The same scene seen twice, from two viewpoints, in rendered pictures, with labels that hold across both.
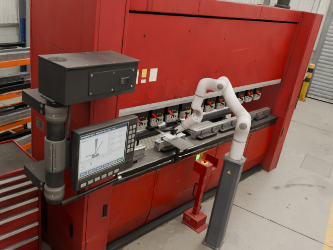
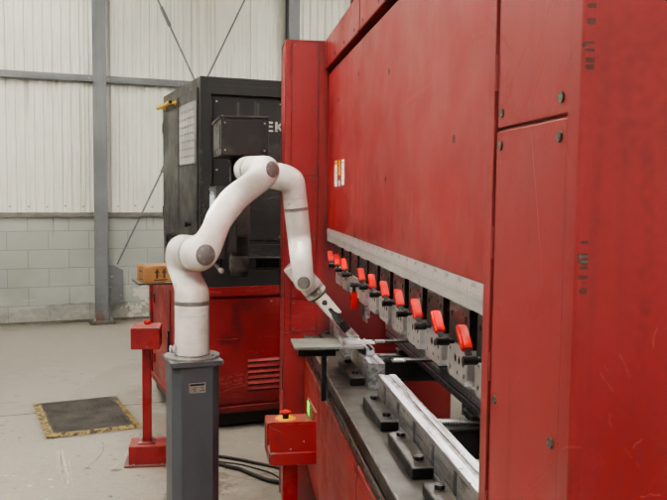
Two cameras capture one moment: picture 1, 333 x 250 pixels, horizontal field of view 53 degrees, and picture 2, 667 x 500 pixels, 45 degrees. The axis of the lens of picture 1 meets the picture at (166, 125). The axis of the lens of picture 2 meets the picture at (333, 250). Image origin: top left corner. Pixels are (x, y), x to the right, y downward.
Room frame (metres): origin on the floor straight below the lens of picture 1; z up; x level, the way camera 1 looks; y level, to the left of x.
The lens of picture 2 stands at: (4.95, -2.45, 1.58)
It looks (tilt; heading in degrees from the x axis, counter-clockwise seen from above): 4 degrees down; 131
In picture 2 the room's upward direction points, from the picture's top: 1 degrees clockwise
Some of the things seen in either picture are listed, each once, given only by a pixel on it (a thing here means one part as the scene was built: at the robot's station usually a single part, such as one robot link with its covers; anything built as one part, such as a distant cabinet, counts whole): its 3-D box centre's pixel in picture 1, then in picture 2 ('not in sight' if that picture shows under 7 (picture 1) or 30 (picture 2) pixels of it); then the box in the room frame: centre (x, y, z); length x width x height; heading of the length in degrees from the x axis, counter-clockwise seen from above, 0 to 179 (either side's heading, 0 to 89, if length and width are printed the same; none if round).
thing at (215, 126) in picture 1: (236, 120); (459, 474); (3.96, -0.86, 0.92); 1.67 x 0.06 x 0.10; 139
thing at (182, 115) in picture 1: (183, 108); (373, 281); (3.14, -0.14, 1.26); 0.15 x 0.09 x 0.17; 139
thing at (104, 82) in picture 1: (87, 129); (238, 200); (1.77, 0.45, 1.53); 0.51 x 0.25 x 0.85; 144
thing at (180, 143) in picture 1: (178, 142); (327, 343); (2.91, -0.14, 1.00); 0.26 x 0.18 x 0.01; 49
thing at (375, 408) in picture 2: (207, 135); (379, 413); (3.43, -0.47, 0.89); 0.30 x 0.05 x 0.03; 139
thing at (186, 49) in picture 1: (221, 58); (405, 139); (3.50, -0.45, 1.74); 3.00 x 0.08 x 0.80; 139
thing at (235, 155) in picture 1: (237, 149); (192, 330); (2.76, -0.67, 1.09); 0.19 x 0.19 x 0.18
